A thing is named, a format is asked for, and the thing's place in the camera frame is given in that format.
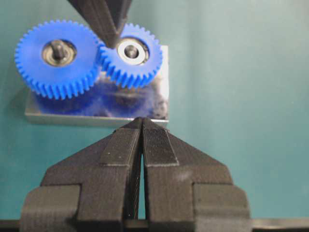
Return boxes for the large blue gear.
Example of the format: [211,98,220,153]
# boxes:
[14,20,101,100]

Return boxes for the metal base plate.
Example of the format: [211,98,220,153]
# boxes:
[25,45,169,128]

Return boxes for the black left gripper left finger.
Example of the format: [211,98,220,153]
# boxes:
[20,117,142,232]

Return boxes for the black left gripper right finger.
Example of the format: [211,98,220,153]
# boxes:
[142,118,251,232]

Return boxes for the steel shaft for small gear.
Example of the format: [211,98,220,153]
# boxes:
[125,50,138,58]

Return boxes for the steel shaft of large gear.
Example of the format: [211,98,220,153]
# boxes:
[51,40,66,60]

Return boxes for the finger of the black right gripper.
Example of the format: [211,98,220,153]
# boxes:
[68,0,132,48]

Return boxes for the small blue gear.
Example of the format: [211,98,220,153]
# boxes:
[98,23,163,88]

